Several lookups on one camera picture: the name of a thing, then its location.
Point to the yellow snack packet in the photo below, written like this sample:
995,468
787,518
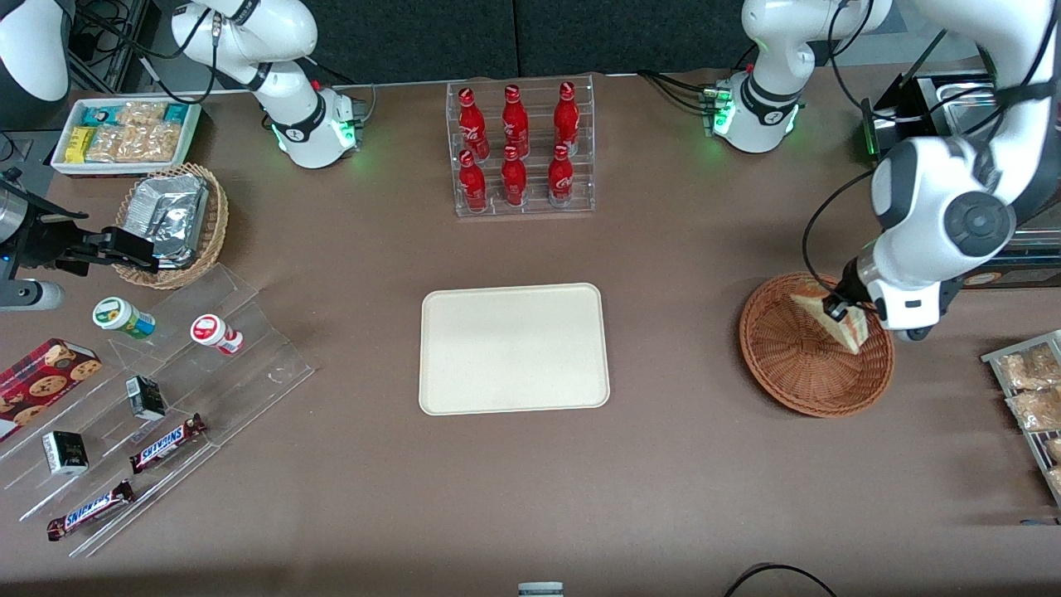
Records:
79,144

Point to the teal snack packet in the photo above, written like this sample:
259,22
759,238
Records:
99,116
175,113

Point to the green lidded cup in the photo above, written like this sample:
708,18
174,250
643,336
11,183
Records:
120,317

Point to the small grey metal block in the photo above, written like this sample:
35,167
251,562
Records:
540,590

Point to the red lidded cup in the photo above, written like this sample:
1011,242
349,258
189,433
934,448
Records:
211,332

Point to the clear bag of pastries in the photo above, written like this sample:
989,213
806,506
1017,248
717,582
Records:
1054,449
1036,410
1056,479
1028,369

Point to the tray of wrapped pastries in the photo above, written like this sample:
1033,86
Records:
1032,439

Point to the white snack tray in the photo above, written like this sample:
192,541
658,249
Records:
62,164

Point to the red plaid cookie box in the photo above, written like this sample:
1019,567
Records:
41,385

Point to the red cola bottle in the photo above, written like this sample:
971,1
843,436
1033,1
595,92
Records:
515,120
472,182
514,178
471,120
561,177
567,116

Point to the silver foil packet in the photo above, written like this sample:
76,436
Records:
170,215

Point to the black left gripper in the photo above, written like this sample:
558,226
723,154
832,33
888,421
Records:
847,293

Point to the light tan wicker basket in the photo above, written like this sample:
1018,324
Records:
214,224

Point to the black appliance with yellow panel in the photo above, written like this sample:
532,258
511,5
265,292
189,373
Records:
891,128

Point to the black equipment frame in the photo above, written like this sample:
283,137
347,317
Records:
116,41

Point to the triangular sandwich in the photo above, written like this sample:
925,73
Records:
856,336

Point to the small black box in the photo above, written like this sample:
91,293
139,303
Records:
146,398
65,453

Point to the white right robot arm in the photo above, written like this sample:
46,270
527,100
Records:
290,108

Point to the Snickers bar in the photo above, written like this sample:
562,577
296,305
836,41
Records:
89,510
166,444

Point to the clear cracker bag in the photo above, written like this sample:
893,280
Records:
141,113
151,142
105,143

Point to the cream plastic tray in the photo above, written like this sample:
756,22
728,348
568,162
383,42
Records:
514,348

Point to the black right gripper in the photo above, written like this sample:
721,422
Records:
40,240

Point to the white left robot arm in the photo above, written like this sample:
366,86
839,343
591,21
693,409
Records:
937,191

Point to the clear acrylic stepped display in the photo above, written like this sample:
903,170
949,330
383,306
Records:
249,373

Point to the round brown wicker basket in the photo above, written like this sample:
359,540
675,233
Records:
783,373

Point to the clear acrylic bottle rack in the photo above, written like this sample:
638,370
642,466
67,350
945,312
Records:
535,207

